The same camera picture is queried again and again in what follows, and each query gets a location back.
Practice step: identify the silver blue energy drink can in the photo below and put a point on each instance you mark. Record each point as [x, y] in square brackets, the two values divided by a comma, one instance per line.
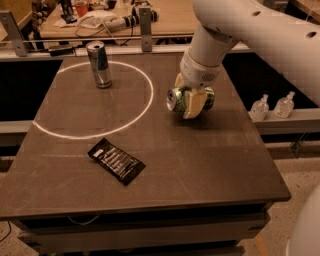
[99, 63]

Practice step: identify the black snack packet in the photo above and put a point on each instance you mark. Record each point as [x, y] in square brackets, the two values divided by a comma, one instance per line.
[124, 167]

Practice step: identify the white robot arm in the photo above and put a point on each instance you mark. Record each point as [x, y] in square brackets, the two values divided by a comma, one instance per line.
[291, 46]

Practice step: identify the clear sanitizer bottle left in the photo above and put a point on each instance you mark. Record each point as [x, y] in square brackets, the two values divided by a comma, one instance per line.
[259, 109]

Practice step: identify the red cup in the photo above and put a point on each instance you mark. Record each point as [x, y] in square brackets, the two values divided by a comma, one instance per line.
[81, 8]

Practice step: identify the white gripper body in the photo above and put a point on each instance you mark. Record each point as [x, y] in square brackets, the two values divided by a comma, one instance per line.
[197, 74]

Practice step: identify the metal bracket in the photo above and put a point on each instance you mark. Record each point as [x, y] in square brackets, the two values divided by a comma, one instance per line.
[145, 29]
[14, 34]

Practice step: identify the green soda can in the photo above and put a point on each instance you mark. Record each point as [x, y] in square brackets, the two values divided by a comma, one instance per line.
[175, 99]

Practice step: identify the black device on rail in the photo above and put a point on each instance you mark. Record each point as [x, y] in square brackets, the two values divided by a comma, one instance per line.
[61, 50]

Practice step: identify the middle metal bracket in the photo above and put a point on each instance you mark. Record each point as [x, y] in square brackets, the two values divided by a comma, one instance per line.
[145, 29]

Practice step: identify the left metal bracket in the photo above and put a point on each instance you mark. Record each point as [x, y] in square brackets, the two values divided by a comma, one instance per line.
[14, 34]

